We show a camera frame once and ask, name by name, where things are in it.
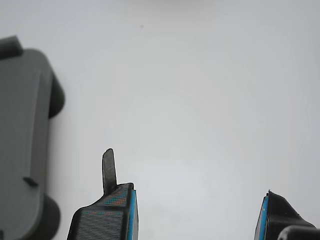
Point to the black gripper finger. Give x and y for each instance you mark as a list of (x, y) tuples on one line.
[(100, 222), (272, 220)]

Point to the gray frame holder with legs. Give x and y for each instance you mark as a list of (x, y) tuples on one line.
[(20, 125)]

